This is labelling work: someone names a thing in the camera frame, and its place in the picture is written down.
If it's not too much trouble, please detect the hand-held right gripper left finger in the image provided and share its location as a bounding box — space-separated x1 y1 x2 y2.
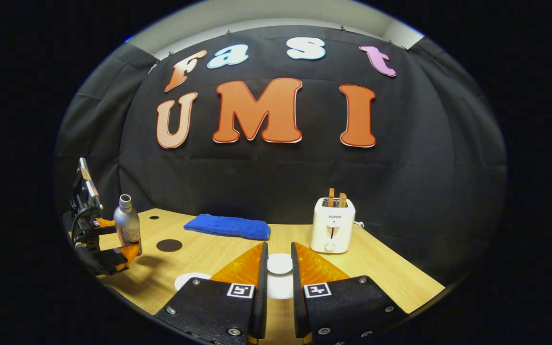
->
154 241 269 345

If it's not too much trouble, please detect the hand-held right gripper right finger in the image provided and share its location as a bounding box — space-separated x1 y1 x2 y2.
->
290 241 408 345

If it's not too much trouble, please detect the silver water bottle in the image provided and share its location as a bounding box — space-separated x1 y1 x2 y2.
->
114 194 141 247

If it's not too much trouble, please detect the white teacup lid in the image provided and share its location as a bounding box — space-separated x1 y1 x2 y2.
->
265 253 296 300

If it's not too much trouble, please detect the white teacup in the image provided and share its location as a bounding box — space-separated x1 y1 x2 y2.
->
174 272 212 292

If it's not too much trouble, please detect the white toaster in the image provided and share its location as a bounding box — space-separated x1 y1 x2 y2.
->
310 196 356 254

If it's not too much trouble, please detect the blue towel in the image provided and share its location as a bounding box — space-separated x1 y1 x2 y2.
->
184 214 272 241

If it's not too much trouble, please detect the black backdrop cloth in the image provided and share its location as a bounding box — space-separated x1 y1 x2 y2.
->
53 25 507 288

